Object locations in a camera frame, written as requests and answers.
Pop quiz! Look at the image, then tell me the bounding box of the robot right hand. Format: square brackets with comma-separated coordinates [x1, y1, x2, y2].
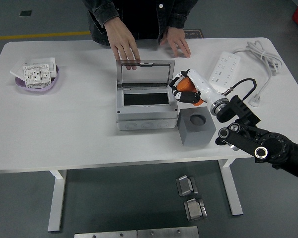
[168, 69, 224, 108]

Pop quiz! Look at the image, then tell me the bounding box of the grey metal plate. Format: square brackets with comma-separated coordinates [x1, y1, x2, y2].
[74, 231, 138, 238]
[137, 226, 199, 238]

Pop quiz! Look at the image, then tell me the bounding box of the orange cylinder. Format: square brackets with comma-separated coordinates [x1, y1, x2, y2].
[176, 77, 204, 107]

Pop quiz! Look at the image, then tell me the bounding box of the person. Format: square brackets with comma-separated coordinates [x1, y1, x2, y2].
[81, 0, 198, 47]

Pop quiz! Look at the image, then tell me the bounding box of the white printed socket panel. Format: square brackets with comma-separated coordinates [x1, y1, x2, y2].
[23, 63, 52, 89]

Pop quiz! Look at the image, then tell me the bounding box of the white table leg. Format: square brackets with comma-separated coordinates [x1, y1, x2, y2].
[218, 158, 244, 216]
[47, 170, 68, 233]

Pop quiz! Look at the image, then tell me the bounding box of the white flat plastic piece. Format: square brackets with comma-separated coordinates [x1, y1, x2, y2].
[9, 60, 28, 79]

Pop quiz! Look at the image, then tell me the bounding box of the grey electrical box with lid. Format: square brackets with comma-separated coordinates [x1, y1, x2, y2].
[115, 60, 179, 131]

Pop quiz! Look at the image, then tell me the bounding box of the person's right hand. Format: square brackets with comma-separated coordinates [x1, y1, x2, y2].
[104, 21, 142, 71]

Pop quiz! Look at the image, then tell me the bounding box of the metal block on floor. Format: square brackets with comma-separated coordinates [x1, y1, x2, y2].
[175, 175, 198, 197]
[183, 198, 208, 221]

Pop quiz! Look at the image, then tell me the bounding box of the white power cord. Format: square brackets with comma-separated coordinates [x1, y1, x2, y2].
[232, 40, 283, 108]

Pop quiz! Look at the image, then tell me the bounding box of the white power strip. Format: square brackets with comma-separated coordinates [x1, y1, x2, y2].
[208, 51, 241, 94]

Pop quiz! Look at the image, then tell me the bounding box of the grey cube with round hole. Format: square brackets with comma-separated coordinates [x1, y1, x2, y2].
[178, 106, 217, 147]

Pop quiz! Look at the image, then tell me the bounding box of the white switch plate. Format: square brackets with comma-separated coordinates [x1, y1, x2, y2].
[30, 57, 57, 78]

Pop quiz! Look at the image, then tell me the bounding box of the person's left hand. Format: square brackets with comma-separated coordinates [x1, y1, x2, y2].
[160, 26, 191, 59]

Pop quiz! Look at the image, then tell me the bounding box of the purple bowl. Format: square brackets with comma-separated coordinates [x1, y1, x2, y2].
[14, 64, 60, 93]

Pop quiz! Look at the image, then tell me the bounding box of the dark floor sign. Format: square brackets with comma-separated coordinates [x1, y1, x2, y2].
[183, 29, 204, 39]

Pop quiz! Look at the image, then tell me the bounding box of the yellow floor tape line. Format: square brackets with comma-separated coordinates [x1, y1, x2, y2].
[0, 31, 91, 41]

